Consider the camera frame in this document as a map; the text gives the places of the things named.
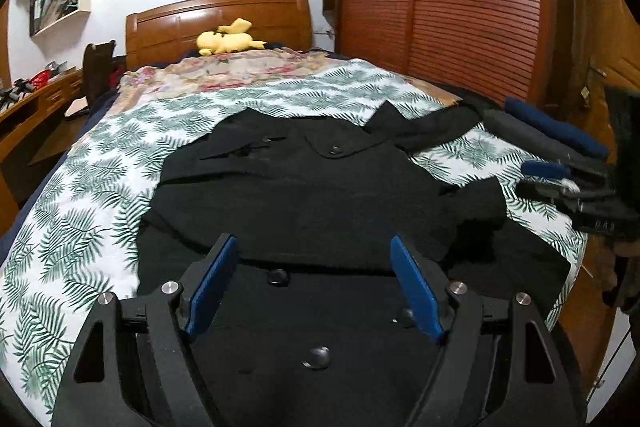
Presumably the wooden door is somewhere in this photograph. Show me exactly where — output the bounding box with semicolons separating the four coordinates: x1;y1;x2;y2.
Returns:
564;0;640;388

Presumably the yellow plush toy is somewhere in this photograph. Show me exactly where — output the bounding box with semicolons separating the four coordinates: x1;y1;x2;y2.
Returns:
195;17;267;57

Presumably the black coat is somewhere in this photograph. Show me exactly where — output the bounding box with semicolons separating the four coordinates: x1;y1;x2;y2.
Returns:
135;101;574;427

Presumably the leaf print bed sheet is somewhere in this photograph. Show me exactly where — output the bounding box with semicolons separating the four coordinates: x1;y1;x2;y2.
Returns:
0;59;589;427

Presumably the folded dark grey garment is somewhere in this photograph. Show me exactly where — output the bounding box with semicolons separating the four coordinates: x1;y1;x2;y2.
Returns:
482;108;597;164

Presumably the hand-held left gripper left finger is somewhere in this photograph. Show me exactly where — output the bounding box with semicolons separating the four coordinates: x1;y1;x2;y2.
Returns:
50;233;239;427

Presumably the dark wooden chair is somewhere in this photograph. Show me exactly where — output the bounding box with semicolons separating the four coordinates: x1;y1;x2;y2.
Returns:
81;40;120;106

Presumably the wooden slatted wardrobe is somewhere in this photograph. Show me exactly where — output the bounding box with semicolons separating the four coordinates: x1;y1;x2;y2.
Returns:
322;0;568;108

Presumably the floral blanket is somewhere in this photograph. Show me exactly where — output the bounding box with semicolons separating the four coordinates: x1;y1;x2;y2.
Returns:
116;46;463;114

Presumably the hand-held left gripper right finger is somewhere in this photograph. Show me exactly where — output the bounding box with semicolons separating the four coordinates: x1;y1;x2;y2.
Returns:
389;235;589;427

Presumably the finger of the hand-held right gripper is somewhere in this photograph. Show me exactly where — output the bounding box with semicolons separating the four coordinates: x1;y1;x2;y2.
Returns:
521;160;616;182
514;180;615;208

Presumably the wooden headboard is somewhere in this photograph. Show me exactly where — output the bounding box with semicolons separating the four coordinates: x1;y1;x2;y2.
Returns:
124;0;314;71

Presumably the wooden desk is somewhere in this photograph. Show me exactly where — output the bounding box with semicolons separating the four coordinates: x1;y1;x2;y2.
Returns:
0;66;92;210

